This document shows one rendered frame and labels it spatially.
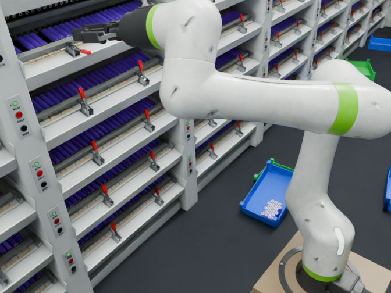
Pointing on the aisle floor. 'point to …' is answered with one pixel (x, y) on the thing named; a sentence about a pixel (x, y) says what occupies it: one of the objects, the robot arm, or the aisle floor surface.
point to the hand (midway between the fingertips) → (86, 32)
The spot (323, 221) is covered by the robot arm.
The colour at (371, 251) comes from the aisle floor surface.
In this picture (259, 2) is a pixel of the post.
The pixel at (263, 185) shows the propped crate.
